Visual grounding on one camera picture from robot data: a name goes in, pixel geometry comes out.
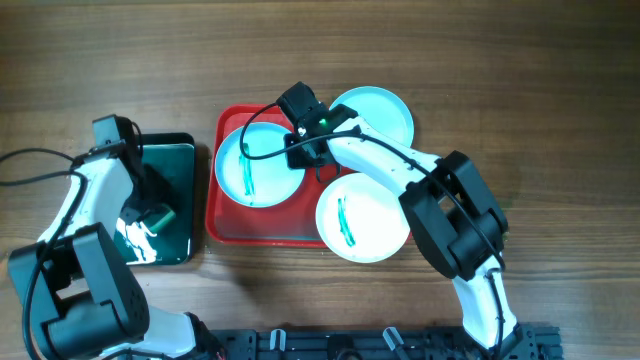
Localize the green yellow sponge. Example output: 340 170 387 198
143 206 176 236

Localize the light blue plate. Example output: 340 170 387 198
214 122 305 208
330 86 415 147

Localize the white plate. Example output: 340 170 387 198
315 173 410 263

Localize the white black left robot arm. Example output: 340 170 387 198
8 142 208 359

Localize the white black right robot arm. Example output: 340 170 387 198
291 116 518 356

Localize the black water tray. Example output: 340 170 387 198
114 133 196 266

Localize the red plastic tray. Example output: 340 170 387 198
204 104 329 248

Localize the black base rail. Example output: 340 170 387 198
212 324 564 360

